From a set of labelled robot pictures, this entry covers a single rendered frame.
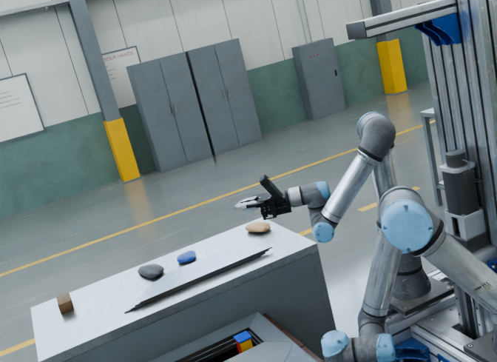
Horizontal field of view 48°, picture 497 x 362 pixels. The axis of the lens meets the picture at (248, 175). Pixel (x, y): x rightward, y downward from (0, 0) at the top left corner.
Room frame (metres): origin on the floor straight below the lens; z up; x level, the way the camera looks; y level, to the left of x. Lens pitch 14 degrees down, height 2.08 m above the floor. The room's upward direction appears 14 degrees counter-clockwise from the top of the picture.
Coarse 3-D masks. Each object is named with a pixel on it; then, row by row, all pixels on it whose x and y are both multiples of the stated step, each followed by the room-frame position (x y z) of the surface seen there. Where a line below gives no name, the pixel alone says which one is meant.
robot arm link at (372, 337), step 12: (372, 324) 1.40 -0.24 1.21; (360, 336) 1.38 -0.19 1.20; (372, 336) 1.34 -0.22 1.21; (384, 336) 1.33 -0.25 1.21; (360, 348) 1.32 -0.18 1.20; (372, 348) 1.31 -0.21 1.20; (384, 348) 1.30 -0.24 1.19; (360, 360) 1.31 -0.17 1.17; (372, 360) 1.30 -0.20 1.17; (384, 360) 1.30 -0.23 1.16
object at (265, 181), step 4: (264, 176) 2.01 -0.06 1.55; (260, 180) 2.00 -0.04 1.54; (264, 180) 1.99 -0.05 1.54; (268, 180) 2.01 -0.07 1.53; (264, 184) 1.99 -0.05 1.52; (268, 184) 1.99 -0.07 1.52; (272, 184) 2.02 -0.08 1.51; (268, 188) 1.99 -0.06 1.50; (272, 188) 1.99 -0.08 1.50; (276, 188) 2.02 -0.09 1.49; (272, 192) 1.99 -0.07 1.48; (276, 192) 1.99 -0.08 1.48; (280, 192) 2.02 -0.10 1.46; (272, 196) 2.00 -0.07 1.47; (276, 196) 1.99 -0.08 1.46; (280, 196) 1.99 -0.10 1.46; (276, 200) 2.00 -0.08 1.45; (280, 200) 1.99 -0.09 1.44
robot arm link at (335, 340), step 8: (328, 336) 1.36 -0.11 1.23; (336, 336) 1.36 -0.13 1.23; (344, 336) 1.35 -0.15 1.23; (328, 344) 1.33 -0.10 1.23; (336, 344) 1.33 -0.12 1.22; (344, 344) 1.33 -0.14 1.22; (328, 352) 1.33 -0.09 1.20; (336, 352) 1.32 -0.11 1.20; (344, 352) 1.32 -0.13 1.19; (352, 352) 1.32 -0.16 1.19; (328, 360) 1.34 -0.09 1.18; (336, 360) 1.32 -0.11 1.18; (344, 360) 1.32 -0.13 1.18; (352, 360) 1.31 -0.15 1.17
